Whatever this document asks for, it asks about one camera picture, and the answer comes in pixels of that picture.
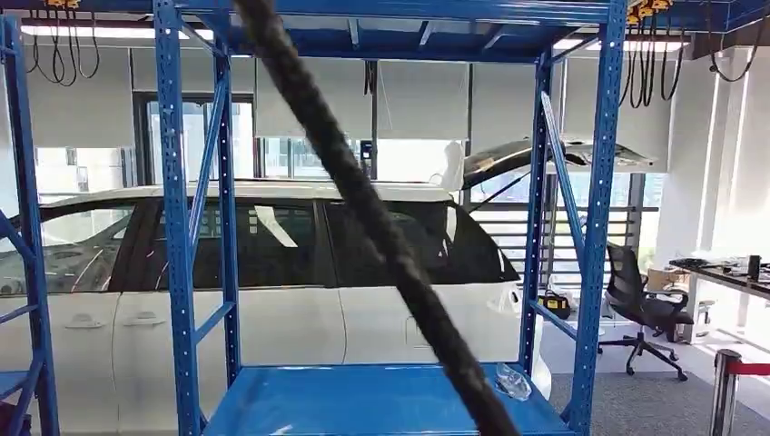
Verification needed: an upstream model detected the white plastic sheet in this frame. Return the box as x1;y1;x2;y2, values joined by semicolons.
441;141;466;193

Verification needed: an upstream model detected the grey roller blind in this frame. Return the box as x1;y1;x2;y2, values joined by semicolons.
255;56;374;141
377;60;470;142
471;63;546;154
131;47;257;94
562;56;672;174
24;45;136;150

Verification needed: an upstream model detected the white car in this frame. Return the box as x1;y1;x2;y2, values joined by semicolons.
0;139;656;436

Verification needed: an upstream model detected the blue steel rack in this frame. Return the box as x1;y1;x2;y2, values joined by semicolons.
0;15;62;436
153;0;630;436

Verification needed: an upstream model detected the yellow black tool bag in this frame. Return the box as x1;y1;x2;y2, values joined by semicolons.
537;290;573;322

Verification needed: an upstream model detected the clear plastic bag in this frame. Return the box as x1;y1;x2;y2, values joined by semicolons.
496;362;534;402

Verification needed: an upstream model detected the grey metal railing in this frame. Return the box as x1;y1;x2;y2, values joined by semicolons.
469;174;660;290

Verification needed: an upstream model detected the black office chair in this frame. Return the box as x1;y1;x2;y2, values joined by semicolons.
598;242;696;382

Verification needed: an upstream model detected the brown cardboard box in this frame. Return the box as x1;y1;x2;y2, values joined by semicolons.
647;267;692;294

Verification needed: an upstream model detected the ceiling light panel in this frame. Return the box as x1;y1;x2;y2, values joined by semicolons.
21;25;214;42
553;38;687;54

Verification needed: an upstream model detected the dark desk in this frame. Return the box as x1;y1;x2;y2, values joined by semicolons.
668;257;770;329

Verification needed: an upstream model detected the red barrier belt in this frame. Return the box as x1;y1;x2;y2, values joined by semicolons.
725;361;770;377

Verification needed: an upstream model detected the thick black braided cable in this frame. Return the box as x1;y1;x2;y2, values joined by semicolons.
231;0;521;436

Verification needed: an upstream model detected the black window frame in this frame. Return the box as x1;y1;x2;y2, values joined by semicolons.
133;91;257;186

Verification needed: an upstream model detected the black hanging cable bundle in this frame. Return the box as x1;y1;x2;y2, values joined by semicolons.
26;10;103;88
619;15;687;111

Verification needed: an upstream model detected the steel stanchion post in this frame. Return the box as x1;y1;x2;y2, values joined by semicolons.
709;349;742;436

